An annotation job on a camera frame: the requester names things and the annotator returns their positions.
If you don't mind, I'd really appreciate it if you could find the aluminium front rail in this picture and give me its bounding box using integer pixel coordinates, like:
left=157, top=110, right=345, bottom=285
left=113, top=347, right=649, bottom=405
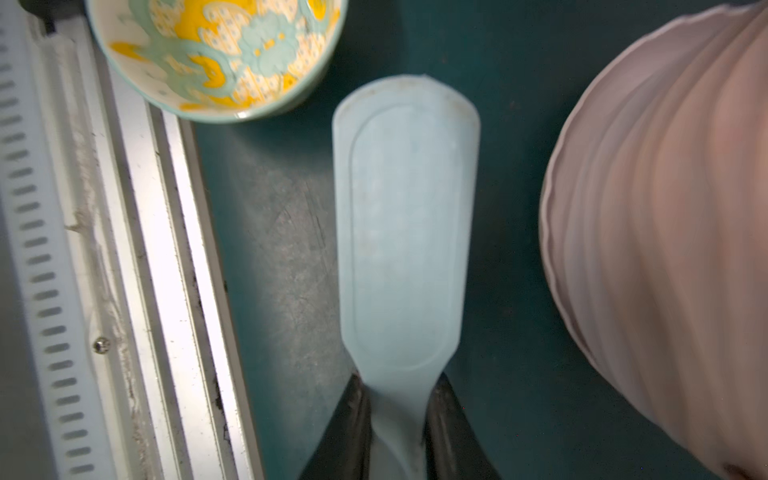
left=1, top=1, right=264, bottom=479

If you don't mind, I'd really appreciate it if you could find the light teal scrub brush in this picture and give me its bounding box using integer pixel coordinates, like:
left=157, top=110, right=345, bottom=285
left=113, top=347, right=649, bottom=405
left=332, top=75, right=481, bottom=479

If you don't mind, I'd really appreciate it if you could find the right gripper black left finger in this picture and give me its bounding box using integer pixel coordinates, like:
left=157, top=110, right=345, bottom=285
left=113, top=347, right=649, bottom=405
left=299, top=373, right=372, bottom=480

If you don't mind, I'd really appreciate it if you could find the yellow teal patterned bowl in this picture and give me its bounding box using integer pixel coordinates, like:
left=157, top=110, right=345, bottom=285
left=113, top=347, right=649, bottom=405
left=85, top=0, right=348, bottom=124

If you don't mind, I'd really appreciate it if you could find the white ceramic pot with mud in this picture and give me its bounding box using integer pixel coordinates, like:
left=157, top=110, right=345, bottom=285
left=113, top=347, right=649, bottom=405
left=539, top=1, right=767, bottom=479

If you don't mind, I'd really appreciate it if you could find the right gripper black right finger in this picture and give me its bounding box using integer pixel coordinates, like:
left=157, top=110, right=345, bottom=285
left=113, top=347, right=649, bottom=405
left=425, top=373, right=501, bottom=480

